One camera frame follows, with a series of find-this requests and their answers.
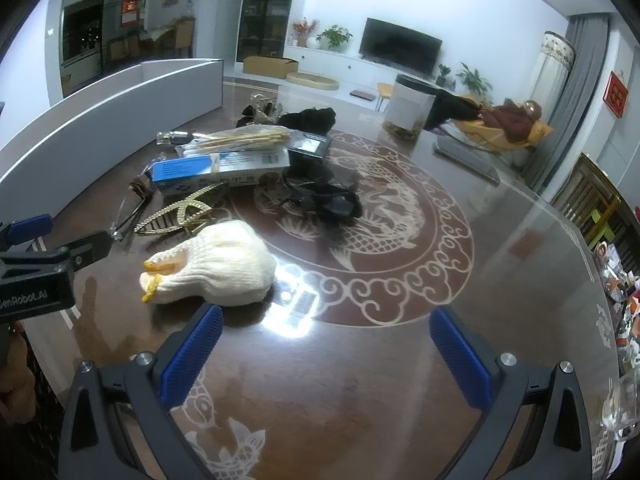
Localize wooden side table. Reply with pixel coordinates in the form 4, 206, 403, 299
375, 82, 394, 112

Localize rimless eyeglasses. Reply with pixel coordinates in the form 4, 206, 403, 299
110, 177, 154, 242

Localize red flower vase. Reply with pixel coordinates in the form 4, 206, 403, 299
292, 18, 319, 48

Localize white knit glove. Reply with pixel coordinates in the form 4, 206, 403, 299
139, 220, 277, 307

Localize black flat television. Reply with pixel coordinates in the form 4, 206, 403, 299
359, 18, 442, 76

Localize black glass display cabinet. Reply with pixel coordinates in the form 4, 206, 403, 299
236, 0, 292, 62

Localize silver bow hair clip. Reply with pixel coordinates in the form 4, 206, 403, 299
236, 93, 282, 128

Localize white standing air conditioner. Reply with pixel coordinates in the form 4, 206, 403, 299
525, 30, 575, 122

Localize reclining person in chair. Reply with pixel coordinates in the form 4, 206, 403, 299
424, 92, 553, 144

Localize dining table with chairs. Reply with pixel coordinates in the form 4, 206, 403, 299
104, 18, 196, 63

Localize closed grey laptop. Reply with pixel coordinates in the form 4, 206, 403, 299
434, 138, 500, 185

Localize person left hand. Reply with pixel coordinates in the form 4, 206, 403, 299
0, 322, 36, 426

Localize blue white toothpaste box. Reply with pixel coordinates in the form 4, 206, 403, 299
151, 148, 290, 196

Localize black sock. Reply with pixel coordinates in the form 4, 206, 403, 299
277, 107, 336, 136

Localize black lace hair clip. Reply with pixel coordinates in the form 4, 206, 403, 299
254, 162, 363, 223

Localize potted green plant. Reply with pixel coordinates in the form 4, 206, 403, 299
317, 24, 352, 52

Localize brown cardboard box on floor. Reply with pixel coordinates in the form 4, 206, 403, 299
243, 55, 298, 79

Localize round beige pet bed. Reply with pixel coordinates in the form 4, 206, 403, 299
285, 72, 340, 91

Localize white tv cabinet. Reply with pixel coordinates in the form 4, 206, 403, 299
284, 46, 409, 107

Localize black box with labels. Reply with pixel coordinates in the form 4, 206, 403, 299
286, 130, 331, 159

